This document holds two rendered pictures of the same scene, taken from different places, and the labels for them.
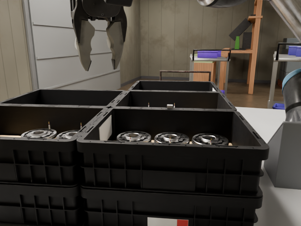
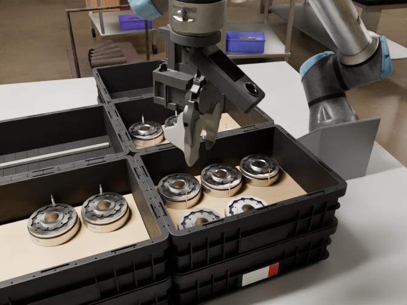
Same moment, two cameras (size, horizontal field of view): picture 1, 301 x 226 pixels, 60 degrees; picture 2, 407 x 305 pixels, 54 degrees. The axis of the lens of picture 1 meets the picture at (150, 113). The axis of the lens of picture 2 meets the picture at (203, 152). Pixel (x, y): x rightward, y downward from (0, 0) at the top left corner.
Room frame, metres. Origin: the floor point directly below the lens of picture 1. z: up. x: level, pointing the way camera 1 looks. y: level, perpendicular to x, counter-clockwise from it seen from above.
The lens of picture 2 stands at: (0.03, 0.35, 1.45)
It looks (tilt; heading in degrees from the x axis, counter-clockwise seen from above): 33 degrees down; 332
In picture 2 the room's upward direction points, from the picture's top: straight up
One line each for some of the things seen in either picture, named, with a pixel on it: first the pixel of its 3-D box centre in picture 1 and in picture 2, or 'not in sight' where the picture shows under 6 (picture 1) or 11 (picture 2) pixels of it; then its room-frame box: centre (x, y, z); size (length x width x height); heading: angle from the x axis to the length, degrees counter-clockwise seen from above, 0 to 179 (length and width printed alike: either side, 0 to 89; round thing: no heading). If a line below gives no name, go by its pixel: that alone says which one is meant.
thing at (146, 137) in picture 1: (134, 137); (178, 186); (0.72, 0.05, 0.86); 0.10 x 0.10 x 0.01
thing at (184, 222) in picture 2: not in sight; (201, 224); (0.58, 0.06, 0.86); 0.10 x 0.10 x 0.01
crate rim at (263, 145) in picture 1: (170, 127); (235, 172); (0.64, -0.05, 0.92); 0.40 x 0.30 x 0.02; 84
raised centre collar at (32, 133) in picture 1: (39, 132); (52, 217); (0.75, 0.34, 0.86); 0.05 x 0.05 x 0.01
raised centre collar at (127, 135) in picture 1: (134, 136); (178, 184); (0.72, 0.05, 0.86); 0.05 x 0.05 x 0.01
